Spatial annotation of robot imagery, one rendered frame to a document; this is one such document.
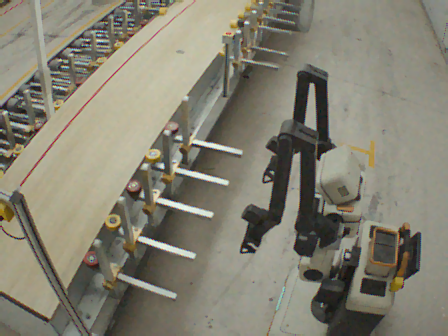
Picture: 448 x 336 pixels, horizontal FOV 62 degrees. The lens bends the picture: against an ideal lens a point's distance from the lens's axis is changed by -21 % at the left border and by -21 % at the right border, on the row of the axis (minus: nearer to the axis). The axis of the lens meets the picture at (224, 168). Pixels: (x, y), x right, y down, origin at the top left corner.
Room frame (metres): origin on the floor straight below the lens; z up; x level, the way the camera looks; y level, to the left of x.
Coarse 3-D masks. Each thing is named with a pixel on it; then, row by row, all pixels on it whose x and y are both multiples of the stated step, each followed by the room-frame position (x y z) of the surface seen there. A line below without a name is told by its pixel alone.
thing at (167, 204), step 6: (132, 198) 1.53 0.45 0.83; (138, 198) 1.52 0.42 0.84; (162, 204) 1.49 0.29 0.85; (168, 204) 1.48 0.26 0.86; (174, 204) 1.49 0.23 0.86; (180, 204) 1.49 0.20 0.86; (174, 210) 1.47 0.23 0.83; (180, 210) 1.46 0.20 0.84; (186, 210) 1.45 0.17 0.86; (192, 210) 1.46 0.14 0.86; (198, 210) 1.46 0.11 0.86; (204, 210) 1.46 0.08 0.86; (192, 216) 1.44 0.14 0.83; (198, 216) 1.44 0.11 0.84; (204, 216) 1.43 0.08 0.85; (210, 216) 1.43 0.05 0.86
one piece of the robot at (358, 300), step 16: (368, 224) 1.43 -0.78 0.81; (384, 224) 1.43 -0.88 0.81; (368, 240) 1.32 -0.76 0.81; (352, 256) 1.23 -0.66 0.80; (352, 272) 1.17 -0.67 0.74; (400, 272) 1.01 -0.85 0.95; (352, 288) 1.04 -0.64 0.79; (368, 288) 1.02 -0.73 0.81; (384, 288) 1.01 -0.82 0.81; (336, 304) 1.15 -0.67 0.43; (352, 304) 0.96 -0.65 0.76; (368, 304) 0.94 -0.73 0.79; (384, 304) 0.92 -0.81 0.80; (336, 320) 0.98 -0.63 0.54; (352, 320) 0.94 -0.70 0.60; (368, 320) 0.93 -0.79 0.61
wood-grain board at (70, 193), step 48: (192, 0) 4.21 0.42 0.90; (240, 0) 4.26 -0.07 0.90; (144, 48) 3.04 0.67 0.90; (192, 48) 3.03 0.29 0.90; (96, 96) 2.34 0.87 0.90; (144, 96) 2.34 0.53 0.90; (48, 144) 1.84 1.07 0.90; (96, 144) 1.85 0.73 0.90; (144, 144) 1.87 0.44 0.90; (48, 192) 1.45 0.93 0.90; (96, 192) 1.48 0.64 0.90; (0, 240) 1.07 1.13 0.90; (48, 240) 1.13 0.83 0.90; (0, 288) 0.79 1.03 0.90; (48, 288) 0.85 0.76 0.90
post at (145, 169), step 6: (144, 168) 1.47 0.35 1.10; (150, 168) 1.49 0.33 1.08; (144, 174) 1.46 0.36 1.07; (150, 174) 1.48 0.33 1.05; (144, 180) 1.46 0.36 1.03; (150, 180) 1.48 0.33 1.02; (144, 186) 1.46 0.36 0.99; (150, 186) 1.47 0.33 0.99; (144, 192) 1.47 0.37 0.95; (150, 192) 1.46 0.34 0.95; (144, 198) 1.47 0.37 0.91; (150, 198) 1.46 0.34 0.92; (150, 204) 1.46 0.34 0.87; (150, 216) 1.46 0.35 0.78; (150, 222) 1.46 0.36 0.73
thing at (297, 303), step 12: (288, 276) 1.49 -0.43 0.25; (288, 288) 1.37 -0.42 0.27; (300, 288) 1.37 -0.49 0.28; (312, 288) 1.37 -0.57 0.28; (288, 300) 1.28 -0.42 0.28; (300, 300) 1.28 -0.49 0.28; (312, 300) 1.27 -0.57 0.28; (276, 312) 1.21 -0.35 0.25; (288, 312) 1.19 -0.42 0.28; (300, 312) 1.19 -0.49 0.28; (312, 312) 1.18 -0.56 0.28; (276, 324) 1.11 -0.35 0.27; (288, 324) 1.10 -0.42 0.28; (300, 324) 1.10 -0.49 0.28; (312, 324) 1.10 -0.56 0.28; (324, 324) 1.09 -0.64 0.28
